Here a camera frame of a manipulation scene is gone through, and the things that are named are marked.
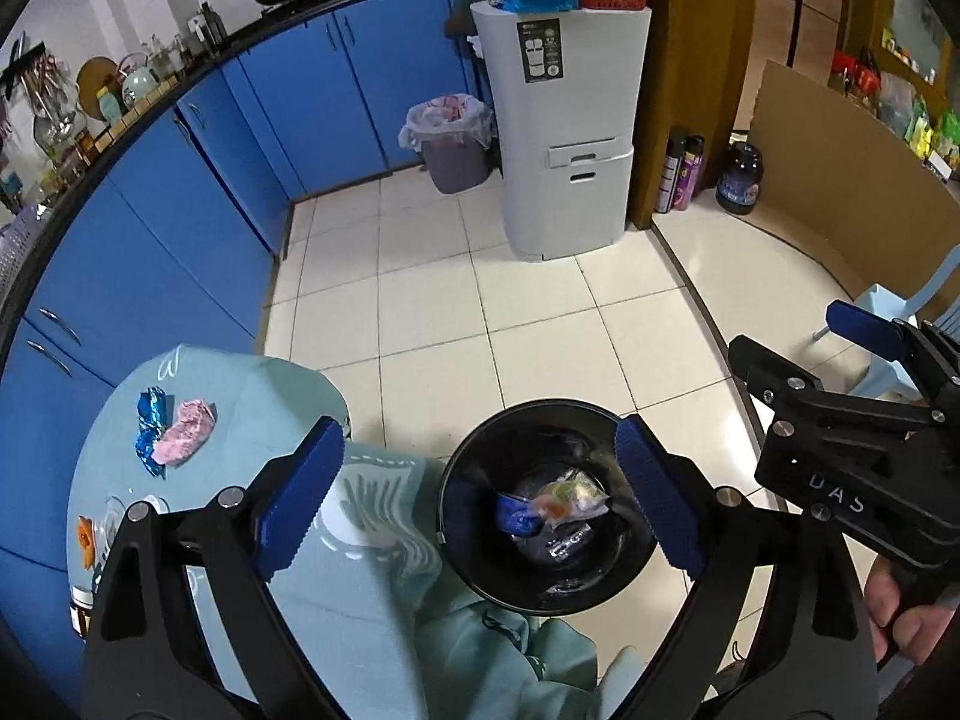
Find dark hanging bag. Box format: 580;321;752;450
442;0;481;38

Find light blue plastic chair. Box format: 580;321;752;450
814;244;960;402

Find wooden block board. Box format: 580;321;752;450
90;75;188;158

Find light blue printed tablecloth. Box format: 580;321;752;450
66;345;646;720

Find colourful plastic wrapper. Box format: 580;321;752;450
536;469;612;526

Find wooden door frame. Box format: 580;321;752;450
626;0;743;230

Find purple waste bin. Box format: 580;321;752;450
416;131;488;194

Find cluttered shelf of goods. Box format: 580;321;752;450
825;15;960;181

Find blue lower cabinets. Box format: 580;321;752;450
0;0;488;698

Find black trash bin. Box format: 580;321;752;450
439;403;661;612

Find blue foil candy wrapper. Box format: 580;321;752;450
133;386;172;479

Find mint green kettle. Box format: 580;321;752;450
118;52;160;110

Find brown cardboard sheet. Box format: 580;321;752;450
739;58;960;323

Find pink wrapper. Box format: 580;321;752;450
152;399;218;466

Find black spray can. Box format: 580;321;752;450
654;133;687;215

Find dark blue jar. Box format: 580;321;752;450
715;141;766;216

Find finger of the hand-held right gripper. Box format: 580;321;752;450
825;300;960;406
727;334;833;421

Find round wooden cutting board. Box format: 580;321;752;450
75;56;121;117

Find purple plastic basket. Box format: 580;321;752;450
0;206;42;301

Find small blue foil packet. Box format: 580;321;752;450
495;491;548;537

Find row of condiment bottles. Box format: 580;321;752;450
139;4;230;83

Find white bin liner bag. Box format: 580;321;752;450
397;94;496;166

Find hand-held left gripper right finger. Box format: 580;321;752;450
613;412;878;720

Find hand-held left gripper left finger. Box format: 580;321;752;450
79;415;347;720

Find person's right hand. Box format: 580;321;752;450
862;559;960;667

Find hanging kitchen utensils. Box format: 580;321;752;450
15;52;80;158

